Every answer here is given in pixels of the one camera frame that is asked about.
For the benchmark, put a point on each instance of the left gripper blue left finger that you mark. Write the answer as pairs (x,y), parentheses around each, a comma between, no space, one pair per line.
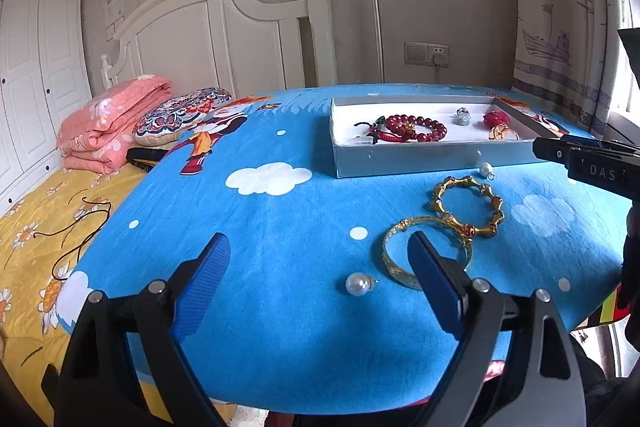
(195,283)

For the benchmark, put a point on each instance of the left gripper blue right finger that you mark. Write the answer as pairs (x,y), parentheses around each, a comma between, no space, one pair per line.
(443,282)

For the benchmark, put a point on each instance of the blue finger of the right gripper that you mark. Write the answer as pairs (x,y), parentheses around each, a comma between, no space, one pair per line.
(611,146)
(553,150)

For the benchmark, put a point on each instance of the gold double ring bangle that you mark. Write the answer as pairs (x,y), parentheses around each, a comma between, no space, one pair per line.
(502,132)

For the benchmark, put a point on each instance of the gold bamboo bangle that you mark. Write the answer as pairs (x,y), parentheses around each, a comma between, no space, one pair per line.
(471,207)

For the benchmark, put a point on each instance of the red flower hair clip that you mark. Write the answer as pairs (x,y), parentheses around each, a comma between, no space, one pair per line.
(496,118)

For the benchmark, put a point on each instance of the white pearl earring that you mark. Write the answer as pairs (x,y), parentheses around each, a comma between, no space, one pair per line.
(359,284)
(487,171)

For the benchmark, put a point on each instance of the clear crystal pendant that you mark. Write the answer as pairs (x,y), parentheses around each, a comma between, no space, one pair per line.
(462,117)

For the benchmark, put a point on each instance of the blue cartoon tablecloth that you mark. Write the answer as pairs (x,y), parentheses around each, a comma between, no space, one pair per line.
(281,332)

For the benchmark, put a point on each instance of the patterned round pillow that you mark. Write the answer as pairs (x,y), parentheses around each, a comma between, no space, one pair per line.
(165,123)

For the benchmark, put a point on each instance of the ship print curtain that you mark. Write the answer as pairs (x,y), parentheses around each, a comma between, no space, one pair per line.
(569,57)

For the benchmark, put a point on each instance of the yellow floral bed sheet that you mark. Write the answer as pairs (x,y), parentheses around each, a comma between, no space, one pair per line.
(42,237)

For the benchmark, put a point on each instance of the grey shallow tray box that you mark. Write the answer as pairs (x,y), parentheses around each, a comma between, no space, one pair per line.
(397,134)

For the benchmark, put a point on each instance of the pink folded quilt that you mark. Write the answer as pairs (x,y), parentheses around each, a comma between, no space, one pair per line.
(97,136)

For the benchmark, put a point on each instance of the white bed headboard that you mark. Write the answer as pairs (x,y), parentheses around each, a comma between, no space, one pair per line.
(243,46)

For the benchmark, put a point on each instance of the silver metal pole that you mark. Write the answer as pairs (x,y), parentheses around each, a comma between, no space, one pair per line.
(378,40)

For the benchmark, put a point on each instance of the white wardrobe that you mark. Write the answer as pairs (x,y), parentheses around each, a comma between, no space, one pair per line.
(43,80)

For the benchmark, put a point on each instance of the wall switch socket panel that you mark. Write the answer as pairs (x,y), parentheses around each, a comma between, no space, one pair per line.
(427,54)

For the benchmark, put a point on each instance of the paper notice on wall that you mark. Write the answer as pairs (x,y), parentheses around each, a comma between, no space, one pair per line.
(114,15)

